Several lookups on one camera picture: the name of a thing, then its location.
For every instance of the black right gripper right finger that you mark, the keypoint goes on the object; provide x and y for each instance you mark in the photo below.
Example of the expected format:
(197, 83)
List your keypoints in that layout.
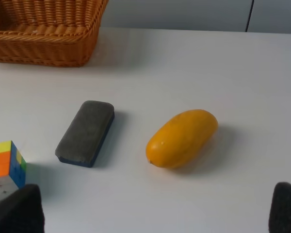
(280, 212)

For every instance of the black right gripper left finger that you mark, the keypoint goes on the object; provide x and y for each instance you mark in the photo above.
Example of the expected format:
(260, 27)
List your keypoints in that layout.
(22, 212)

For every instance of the orange wicker basket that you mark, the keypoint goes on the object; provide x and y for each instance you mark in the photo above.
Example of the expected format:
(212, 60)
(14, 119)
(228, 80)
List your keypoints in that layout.
(57, 33)

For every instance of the colourful puzzle cube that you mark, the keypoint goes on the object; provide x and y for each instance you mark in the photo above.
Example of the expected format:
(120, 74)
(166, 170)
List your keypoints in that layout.
(12, 169)

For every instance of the grey blue whiteboard eraser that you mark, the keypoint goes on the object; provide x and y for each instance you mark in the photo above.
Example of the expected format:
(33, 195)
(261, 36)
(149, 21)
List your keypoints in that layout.
(82, 141)

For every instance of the yellow mango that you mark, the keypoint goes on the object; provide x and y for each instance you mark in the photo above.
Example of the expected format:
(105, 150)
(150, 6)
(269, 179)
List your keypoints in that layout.
(180, 139)

